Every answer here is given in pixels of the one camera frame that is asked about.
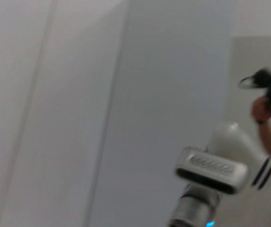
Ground person's right hand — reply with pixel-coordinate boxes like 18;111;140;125
251;97;271;122

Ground dark blue handle cable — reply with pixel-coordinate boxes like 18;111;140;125
238;75;259;90

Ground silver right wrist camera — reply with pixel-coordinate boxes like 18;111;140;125
174;146;249;195

